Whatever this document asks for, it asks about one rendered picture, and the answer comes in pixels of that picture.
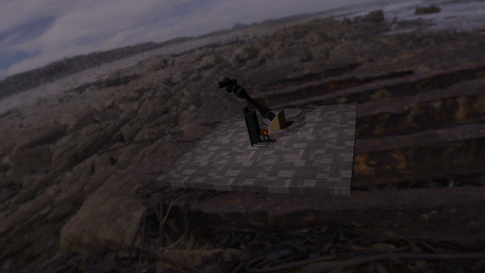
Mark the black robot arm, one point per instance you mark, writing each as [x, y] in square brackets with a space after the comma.
[240, 92]

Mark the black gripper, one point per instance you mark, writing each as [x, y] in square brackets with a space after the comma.
[221, 84]

